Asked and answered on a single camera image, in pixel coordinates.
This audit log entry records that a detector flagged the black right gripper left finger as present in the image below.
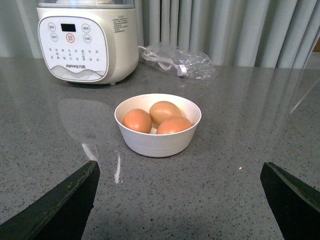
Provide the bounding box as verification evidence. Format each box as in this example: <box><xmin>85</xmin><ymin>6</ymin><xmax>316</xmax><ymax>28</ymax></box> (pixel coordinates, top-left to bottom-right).
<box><xmin>0</xmin><ymin>161</ymin><xmax>100</xmax><ymax>240</ymax></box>

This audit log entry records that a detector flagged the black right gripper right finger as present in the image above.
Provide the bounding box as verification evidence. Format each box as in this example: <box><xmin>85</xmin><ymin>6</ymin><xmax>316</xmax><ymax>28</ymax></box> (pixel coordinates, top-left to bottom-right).
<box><xmin>260</xmin><ymin>162</ymin><xmax>320</xmax><ymax>240</ymax></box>

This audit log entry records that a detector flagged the brown left bowl egg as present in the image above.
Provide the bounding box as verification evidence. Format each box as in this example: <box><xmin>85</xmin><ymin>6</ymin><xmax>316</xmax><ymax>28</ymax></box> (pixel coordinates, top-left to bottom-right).
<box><xmin>122</xmin><ymin>108</ymin><xmax>152</xmax><ymax>134</ymax></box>

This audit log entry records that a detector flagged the brown bowl egg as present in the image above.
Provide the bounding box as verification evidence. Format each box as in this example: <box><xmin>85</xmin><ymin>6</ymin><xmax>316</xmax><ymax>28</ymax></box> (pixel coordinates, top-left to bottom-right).
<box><xmin>122</xmin><ymin>108</ymin><xmax>152</xmax><ymax>134</ymax></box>
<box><xmin>156</xmin><ymin>116</ymin><xmax>192</xmax><ymax>135</ymax></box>

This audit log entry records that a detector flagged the brown right bowl egg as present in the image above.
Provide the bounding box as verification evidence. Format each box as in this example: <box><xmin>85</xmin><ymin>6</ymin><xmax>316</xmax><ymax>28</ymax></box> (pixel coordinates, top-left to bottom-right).
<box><xmin>156</xmin><ymin>116</ymin><xmax>192</xmax><ymax>135</ymax></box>

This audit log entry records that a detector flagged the pale back bowl egg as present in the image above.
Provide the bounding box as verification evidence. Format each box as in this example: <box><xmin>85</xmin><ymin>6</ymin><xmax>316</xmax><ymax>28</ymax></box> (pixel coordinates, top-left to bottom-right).
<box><xmin>149</xmin><ymin>100</ymin><xmax>182</xmax><ymax>126</ymax></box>

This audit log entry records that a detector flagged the white round bowl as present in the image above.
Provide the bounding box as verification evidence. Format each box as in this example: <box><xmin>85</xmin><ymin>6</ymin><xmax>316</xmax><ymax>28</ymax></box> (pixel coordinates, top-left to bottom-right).
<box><xmin>114</xmin><ymin>93</ymin><xmax>202</xmax><ymax>158</ymax></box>

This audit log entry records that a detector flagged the white electric cooker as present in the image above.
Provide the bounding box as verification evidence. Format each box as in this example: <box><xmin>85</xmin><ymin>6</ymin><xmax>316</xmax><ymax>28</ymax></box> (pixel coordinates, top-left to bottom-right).
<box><xmin>36</xmin><ymin>0</ymin><xmax>139</xmax><ymax>85</ymax></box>

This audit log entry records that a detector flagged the clear plastic bag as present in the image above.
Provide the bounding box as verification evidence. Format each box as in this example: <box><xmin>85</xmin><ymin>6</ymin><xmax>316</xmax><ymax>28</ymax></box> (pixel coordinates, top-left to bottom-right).
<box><xmin>138</xmin><ymin>42</ymin><xmax>218</xmax><ymax>80</ymax></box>

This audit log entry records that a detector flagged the grey curtain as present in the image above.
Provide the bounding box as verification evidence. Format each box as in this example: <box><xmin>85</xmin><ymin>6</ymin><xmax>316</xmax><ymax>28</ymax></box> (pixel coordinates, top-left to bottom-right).
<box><xmin>0</xmin><ymin>0</ymin><xmax>320</xmax><ymax>69</ymax></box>

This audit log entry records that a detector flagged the white power cable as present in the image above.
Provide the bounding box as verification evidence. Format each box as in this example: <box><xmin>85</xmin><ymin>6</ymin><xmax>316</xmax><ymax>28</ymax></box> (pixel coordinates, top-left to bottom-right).
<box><xmin>137</xmin><ymin>45</ymin><xmax>188</xmax><ymax>78</ymax></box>

